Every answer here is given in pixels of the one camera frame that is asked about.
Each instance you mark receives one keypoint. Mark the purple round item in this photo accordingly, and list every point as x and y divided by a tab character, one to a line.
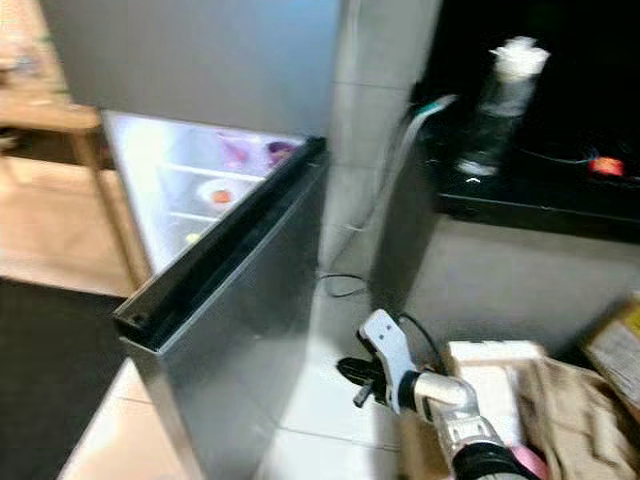
280	152

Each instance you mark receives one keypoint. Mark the cardboard box orange label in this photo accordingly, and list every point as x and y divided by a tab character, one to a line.
620	350

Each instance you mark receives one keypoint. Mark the red tag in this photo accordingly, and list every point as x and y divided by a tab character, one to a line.
607	166

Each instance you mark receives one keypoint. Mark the steel fridge freezer door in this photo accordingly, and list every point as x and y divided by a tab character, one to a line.
190	60

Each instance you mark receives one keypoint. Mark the black floor mat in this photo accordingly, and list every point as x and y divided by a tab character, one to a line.
50	390

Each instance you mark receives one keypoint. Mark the white plate with orange fruit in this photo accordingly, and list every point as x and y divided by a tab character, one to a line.
222	195

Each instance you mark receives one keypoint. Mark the steel fridge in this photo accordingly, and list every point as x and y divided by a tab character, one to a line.
150	170

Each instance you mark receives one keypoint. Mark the clear sports bottle white lid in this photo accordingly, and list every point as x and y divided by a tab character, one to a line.
500	110

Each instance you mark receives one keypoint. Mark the light wooden dining table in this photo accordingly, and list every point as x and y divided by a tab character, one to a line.
50	113

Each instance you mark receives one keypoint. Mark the steel fridge main door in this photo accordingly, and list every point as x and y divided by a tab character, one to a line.
220	400

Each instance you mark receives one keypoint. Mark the black kitchen countertop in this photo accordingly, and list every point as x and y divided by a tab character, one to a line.
560	200

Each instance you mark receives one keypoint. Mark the large brown cardboard box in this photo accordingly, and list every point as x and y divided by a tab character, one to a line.
575	420

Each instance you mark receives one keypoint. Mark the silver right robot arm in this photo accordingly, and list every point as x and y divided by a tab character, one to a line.
470	440

